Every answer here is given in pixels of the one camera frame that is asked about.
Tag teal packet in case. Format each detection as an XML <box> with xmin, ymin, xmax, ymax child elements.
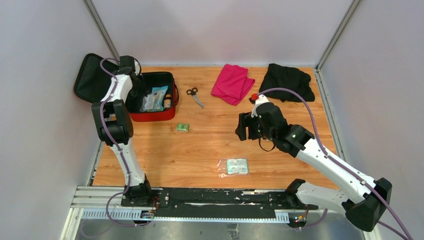
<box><xmin>151</xmin><ymin>86</ymin><xmax>168</xmax><ymax>112</ymax></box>

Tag black handled scissors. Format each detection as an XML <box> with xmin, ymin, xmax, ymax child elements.
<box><xmin>186</xmin><ymin>87</ymin><xmax>204</xmax><ymax>109</ymax></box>

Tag pink folded cloth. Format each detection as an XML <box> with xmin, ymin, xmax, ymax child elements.
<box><xmin>211</xmin><ymin>64</ymin><xmax>255</xmax><ymax>106</ymax></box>

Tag teal blister pack in bag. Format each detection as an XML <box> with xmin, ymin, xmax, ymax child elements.
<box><xmin>217</xmin><ymin>158</ymin><xmax>249</xmax><ymax>178</ymax></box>

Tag purple cable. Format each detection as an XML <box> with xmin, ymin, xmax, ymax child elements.
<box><xmin>258</xmin><ymin>87</ymin><xmax>415</xmax><ymax>240</ymax></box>
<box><xmin>99</xmin><ymin>57</ymin><xmax>152</xmax><ymax>228</ymax></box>

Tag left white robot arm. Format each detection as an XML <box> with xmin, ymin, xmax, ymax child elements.
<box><xmin>91</xmin><ymin>55</ymin><xmax>153</xmax><ymax>207</ymax></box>

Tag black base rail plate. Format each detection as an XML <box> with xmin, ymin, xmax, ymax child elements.
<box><xmin>119</xmin><ymin>187</ymin><xmax>320</xmax><ymax>220</ymax></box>

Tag black folded cloth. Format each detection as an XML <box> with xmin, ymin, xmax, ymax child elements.
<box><xmin>259</xmin><ymin>63</ymin><xmax>316</xmax><ymax>102</ymax></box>

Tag brown medicine bottle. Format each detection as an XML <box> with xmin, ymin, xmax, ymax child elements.
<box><xmin>163</xmin><ymin>94</ymin><xmax>172</xmax><ymax>111</ymax></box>

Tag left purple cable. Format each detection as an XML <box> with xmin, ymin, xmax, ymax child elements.
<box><xmin>99</xmin><ymin>57</ymin><xmax>152</xmax><ymax>228</ymax></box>

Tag red black medicine kit case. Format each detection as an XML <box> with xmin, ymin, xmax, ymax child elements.
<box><xmin>73</xmin><ymin>53</ymin><xmax>180</xmax><ymax>122</ymax></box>

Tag clear bag of swabs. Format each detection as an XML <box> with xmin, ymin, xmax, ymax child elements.
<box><xmin>140</xmin><ymin>93</ymin><xmax>154</xmax><ymax>112</ymax></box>

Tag small green medicine box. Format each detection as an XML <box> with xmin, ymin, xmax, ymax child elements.
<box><xmin>176</xmin><ymin>123</ymin><xmax>190</xmax><ymax>132</ymax></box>

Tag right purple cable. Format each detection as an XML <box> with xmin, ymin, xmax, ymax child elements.
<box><xmin>258</xmin><ymin>87</ymin><xmax>415</xmax><ymax>240</ymax></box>

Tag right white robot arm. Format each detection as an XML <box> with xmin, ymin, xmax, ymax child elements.
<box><xmin>235</xmin><ymin>102</ymin><xmax>393</xmax><ymax>232</ymax></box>

